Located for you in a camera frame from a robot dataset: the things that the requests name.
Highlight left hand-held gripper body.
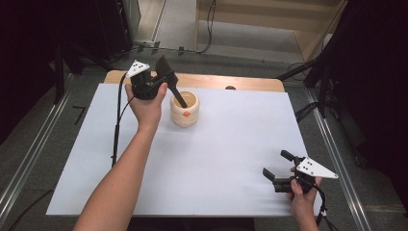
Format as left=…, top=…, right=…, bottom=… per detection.
left=126, top=60, right=162, bottom=101

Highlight left hand-held gripper cable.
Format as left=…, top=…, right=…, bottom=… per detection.
left=110, top=71, right=137, bottom=168

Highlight black cabinet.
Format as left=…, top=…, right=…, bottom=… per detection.
left=94, top=0, right=135, bottom=62

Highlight grey cabinet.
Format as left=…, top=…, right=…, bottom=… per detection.
left=121, top=0, right=142, bottom=41

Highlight black metal stand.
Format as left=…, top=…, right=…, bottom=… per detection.
left=317, top=57, right=332, bottom=119
left=52, top=39, right=65, bottom=104

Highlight person's left hand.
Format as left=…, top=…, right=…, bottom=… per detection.
left=124, top=82, right=168, bottom=130

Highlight bundle of black cables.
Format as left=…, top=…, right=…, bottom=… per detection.
left=276, top=59, right=321, bottom=82

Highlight black curtain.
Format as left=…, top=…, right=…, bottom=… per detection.
left=0, top=0, right=97, bottom=145
left=320, top=0, right=408, bottom=215

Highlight light wooden shelf unit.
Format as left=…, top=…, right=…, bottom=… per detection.
left=194, top=0, right=349, bottom=63

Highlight thin black floor cable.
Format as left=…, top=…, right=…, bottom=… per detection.
left=7, top=188, right=55, bottom=231

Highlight hanging black cable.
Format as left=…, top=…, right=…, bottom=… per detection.
left=195, top=0, right=217, bottom=55

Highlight right hand-held gripper cable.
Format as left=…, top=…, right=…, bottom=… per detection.
left=312, top=183, right=341, bottom=231

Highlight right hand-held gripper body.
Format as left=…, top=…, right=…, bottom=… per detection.
left=272, top=155, right=340, bottom=195

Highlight black floor cables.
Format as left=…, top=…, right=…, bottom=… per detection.
left=293, top=101, right=320, bottom=123

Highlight metal floor rail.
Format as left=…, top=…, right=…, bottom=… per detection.
left=303, top=87, right=373, bottom=231
left=0, top=72, right=77, bottom=220

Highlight white board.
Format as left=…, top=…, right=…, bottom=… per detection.
left=45, top=83, right=325, bottom=218

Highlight person's dark clothing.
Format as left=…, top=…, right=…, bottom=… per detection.
left=126, top=217, right=257, bottom=231

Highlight black kitchen knife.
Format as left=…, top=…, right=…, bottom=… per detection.
left=155, top=55, right=189, bottom=109

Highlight wooden table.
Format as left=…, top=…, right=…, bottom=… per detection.
left=104, top=70, right=286, bottom=93

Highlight hand-held gripper cable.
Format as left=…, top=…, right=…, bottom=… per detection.
left=312, top=183, right=341, bottom=231
left=110, top=71, right=137, bottom=168

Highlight person's right hand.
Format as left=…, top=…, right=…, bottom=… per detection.
left=287, top=166, right=323, bottom=222

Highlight beige ribbed utensil pot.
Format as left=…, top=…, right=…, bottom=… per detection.
left=169, top=90, right=201, bottom=128

